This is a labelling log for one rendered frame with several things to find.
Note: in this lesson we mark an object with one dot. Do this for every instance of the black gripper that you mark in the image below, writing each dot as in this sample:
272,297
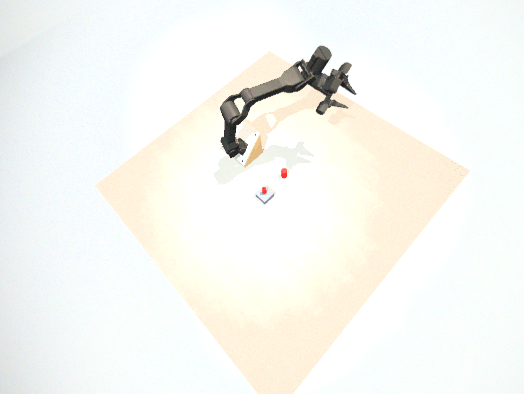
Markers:
327,103

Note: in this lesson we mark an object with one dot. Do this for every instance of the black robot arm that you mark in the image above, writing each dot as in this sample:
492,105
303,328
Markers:
292,80

